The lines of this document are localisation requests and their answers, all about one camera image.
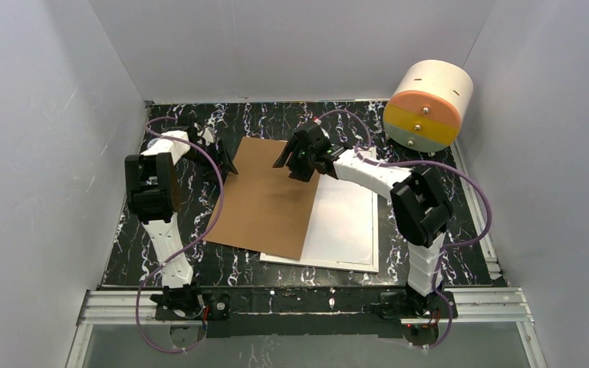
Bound brown frame backing board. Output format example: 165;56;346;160
204;136;320;259

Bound autumn forest photo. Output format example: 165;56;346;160
301;175;376;265

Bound white picture frame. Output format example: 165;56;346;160
259;146;380;274

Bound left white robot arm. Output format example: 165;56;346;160
124;117;239;290

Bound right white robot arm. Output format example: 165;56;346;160
273;123;453;297

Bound small blue lidded jar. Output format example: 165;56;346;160
146;137;165;152

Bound white cylindrical drawer unit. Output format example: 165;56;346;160
382;60;474;153

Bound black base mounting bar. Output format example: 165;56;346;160
150;284;459;343

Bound aluminium rail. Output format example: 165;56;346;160
65;287;547;367

